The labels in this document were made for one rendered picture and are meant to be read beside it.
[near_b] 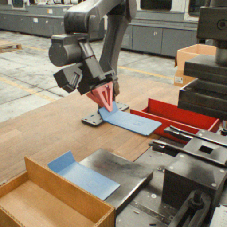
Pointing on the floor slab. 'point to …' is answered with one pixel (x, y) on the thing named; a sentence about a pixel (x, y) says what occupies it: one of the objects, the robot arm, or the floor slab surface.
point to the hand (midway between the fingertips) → (108, 108)
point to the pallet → (9, 45)
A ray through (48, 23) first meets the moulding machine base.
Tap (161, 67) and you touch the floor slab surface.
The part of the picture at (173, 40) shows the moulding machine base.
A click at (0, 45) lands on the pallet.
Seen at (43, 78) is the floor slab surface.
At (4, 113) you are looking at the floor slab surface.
